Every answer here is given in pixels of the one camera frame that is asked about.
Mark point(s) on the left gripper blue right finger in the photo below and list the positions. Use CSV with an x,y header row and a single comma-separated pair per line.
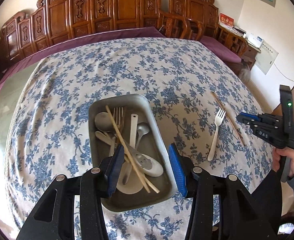
x,y
197,184

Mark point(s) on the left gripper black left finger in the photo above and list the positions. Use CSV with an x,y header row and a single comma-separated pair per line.
x,y
97,183

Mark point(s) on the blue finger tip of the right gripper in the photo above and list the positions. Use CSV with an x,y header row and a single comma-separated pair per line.
x,y
248,119

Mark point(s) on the cream plastic fork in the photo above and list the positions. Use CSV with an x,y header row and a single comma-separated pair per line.
x,y
218,121

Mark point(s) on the cream bamboo chopstick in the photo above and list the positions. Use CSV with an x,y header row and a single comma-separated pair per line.
x,y
147,184

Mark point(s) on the large cream plastic spoon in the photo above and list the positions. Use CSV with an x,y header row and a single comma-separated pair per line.
x,y
131,184

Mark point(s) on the brown wooden chopstick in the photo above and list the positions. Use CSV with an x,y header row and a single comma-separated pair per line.
x,y
232,122

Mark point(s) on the small metal spoon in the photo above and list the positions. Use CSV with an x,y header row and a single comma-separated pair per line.
x,y
142,129

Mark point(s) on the white slotted spatula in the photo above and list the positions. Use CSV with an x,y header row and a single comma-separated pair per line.
x,y
133,139

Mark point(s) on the metal fork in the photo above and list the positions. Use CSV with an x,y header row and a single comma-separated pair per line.
x,y
116,118

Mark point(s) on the person's right hand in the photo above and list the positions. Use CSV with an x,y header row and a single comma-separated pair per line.
x,y
285,152

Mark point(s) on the grey metal tray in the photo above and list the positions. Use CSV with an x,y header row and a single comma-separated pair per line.
x,y
151,144

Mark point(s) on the blue floral tablecloth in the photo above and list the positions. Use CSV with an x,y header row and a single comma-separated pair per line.
x,y
49,128

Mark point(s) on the purple seat cushion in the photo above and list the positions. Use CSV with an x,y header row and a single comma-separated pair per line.
x,y
222,52

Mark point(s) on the red gift box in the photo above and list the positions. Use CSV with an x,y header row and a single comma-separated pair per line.
x,y
226,21

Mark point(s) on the carved wooden armchair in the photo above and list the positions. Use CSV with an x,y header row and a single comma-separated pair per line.
x,y
189,19

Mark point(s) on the white wall panel box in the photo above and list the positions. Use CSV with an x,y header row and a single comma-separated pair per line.
x,y
266,57

